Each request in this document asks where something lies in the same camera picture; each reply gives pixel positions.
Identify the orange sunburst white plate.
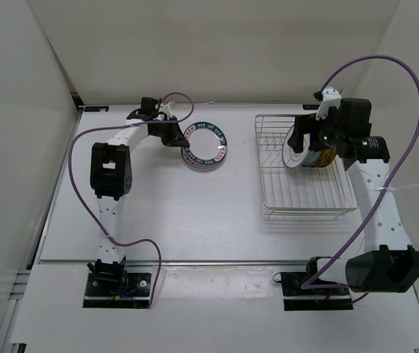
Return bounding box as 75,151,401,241
182,155,223,171

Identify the dark blue rim plate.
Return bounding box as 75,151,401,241
181,121,228,165

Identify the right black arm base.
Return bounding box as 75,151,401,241
272,271,353,312

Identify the dark blue label sticker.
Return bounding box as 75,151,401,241
302,104,320,110

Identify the yellow patterned plate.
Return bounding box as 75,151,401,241
312,148,333,168
325,147,337,166

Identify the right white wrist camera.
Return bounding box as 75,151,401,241
313,87,342,121

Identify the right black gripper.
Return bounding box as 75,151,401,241
287,108,346,154

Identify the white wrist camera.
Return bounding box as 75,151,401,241
159,101,176,121
313,87,342,121

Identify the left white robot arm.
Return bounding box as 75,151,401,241
90,97,190,294

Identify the metal wire dish rack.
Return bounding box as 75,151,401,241
254,114,357,221

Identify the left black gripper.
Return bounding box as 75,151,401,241
151,115,190,147

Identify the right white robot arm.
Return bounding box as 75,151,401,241
286,99,419,294

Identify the left dark label sticker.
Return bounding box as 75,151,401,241
84,106,110,113

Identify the white plate teal line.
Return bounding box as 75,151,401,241
282,130,310,168

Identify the aluminium table rail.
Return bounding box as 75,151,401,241
39,260,308,267

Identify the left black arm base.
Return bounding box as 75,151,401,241
82,263,152,309

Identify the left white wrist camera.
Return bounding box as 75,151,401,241
159,101,176,121

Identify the light blue patterned plate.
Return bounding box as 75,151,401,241
302,151,323,168

